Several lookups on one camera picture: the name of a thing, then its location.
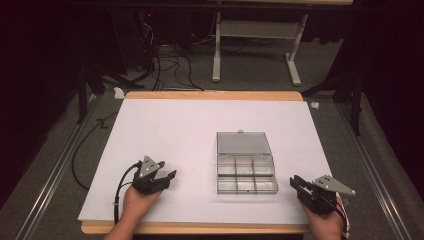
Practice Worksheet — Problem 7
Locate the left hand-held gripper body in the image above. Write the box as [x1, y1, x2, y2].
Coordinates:
[132, 155, 171, 196]

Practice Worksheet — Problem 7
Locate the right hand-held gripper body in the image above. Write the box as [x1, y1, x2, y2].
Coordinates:
[299, 174, 357, 216]

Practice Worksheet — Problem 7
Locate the clear plastic compartment box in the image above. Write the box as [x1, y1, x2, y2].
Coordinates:
[215, 129, 280, 196]

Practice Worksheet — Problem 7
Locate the person's left hand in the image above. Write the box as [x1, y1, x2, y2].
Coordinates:
[122, 185, 164, 224]

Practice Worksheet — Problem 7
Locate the person's right hand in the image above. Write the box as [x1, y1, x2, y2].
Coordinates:
[299, 199, 345, 240]

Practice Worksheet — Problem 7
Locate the white table mat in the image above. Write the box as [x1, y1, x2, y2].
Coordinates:
[77, 98, 333, 225]

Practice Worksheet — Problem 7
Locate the wooden table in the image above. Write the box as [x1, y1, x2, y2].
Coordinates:
[80, 90, 313, 235]

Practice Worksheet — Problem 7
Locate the black metal stand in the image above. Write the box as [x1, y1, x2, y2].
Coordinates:
[301, 66, 365, 137]
[77, 59, 145, 125]

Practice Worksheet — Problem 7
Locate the dark equipment with red light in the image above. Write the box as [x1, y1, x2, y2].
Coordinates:
[109, 9, 158, 75]

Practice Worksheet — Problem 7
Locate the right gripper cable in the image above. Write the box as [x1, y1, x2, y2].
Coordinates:
[332, 195, 352, 240]

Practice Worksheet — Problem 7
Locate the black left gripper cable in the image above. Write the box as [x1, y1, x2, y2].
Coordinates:
[112, 162, 142, 226]

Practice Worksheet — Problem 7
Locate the metal floor rail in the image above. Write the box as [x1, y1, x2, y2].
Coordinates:
[14, 96, 101, 240]
[335, 103, 415, 240]

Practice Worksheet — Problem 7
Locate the black floor cable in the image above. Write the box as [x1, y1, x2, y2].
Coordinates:
[71, 112, 118, 193]

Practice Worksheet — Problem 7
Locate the tangle of black floor cables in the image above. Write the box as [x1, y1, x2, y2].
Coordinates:
[135, 19, 205, 93]

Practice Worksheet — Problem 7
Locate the white metal desk frame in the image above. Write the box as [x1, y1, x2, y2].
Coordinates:
[211, 11, 310, 87]

